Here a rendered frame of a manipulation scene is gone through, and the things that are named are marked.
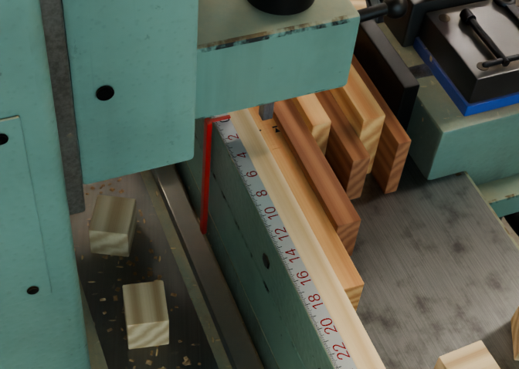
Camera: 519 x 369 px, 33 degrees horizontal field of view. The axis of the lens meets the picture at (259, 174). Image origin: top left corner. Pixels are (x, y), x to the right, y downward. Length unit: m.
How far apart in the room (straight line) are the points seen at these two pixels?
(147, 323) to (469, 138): 0.30
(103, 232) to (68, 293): 0.17
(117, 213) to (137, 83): 0.27
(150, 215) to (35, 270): 0.27
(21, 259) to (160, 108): 0.13
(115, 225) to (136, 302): 0.08
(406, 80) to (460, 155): 0.09
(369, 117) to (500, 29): 0.14
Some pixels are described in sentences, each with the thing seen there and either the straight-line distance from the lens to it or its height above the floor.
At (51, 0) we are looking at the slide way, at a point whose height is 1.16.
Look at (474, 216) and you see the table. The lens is 0.76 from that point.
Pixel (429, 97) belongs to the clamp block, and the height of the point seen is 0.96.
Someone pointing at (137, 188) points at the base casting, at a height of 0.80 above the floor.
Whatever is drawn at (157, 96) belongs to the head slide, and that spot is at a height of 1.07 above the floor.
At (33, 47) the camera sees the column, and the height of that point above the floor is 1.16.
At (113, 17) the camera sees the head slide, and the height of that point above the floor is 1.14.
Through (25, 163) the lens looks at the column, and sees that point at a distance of 0.51.
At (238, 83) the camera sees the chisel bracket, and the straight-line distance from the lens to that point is 0.63.
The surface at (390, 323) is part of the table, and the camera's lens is 0.68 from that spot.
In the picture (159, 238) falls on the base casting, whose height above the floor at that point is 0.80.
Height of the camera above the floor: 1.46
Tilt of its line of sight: 49 degrees down
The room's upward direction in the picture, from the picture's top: 7 degrees clockwise
